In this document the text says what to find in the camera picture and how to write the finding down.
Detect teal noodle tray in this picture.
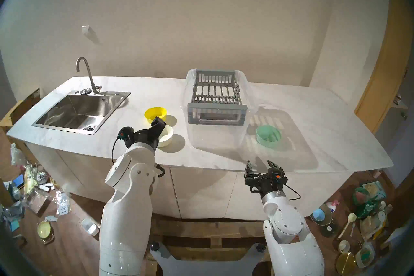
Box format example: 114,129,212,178
362,181,387,201

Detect clear glass plate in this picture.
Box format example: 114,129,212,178
310,204,333,227

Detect stainless steel sink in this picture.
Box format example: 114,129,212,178
32,90,131,135

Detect crumpled silver plastic wrap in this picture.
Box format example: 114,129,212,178
0,201,26,219

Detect gold round plate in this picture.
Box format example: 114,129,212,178
336,252,358,276

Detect white crumpled plastic bag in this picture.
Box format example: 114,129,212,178
10,143,27,167

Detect mint green bowl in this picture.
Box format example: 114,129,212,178
256,125,282,149

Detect pale yellow glass bowl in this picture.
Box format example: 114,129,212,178
37,220,54,244

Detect yellow snack packet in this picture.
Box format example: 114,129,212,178
24,165,38,194

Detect clear container green contents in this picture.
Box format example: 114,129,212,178
355,241,376,269

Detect wooden door frame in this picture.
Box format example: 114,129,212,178
354,0,410,134

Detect wooden pallet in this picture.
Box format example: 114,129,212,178
146,217,282,276

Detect chrome gooseneck faucet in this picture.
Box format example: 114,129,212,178
76,57,103,95

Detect clear plastic container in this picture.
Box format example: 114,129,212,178
81,218,100,236

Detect beige food bag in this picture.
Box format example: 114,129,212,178
360,214,385,241

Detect clear zip bag brown contents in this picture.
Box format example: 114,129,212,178
26,189,49,214

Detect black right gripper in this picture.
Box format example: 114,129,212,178
244,160,289,195

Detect brown cardboard box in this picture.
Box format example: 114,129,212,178
0,87,42,128

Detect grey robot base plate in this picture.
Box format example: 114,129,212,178
149,241,267,276

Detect cream bowl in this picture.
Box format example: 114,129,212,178
158,124,174,148

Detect dark glass plate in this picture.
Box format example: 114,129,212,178
320,219,339,238

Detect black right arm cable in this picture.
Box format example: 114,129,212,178
283,183,302,201

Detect clear bag with label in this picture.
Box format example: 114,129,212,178
55,191,71,216

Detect large cream spoon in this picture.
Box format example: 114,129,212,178
337,213,357,240

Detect brown cardboard sheet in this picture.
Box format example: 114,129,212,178
0,128,22,182

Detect clear plastic storage bin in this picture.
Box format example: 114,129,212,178
182,68,259,150

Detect green snack bag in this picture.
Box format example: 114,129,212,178
356,200,384,219

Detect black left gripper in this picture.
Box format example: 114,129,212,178
117,116,166,150

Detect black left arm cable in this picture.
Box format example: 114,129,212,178
111,136,166,179

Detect white kitchen counter cabinet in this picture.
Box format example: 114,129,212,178
26,141,354,221

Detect grey dish drying rack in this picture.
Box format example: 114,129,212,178
187,69,248,126

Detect green dish red food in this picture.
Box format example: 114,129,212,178
353,186,371,207

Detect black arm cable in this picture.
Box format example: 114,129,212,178
283,183,302,201
111,136,166,179

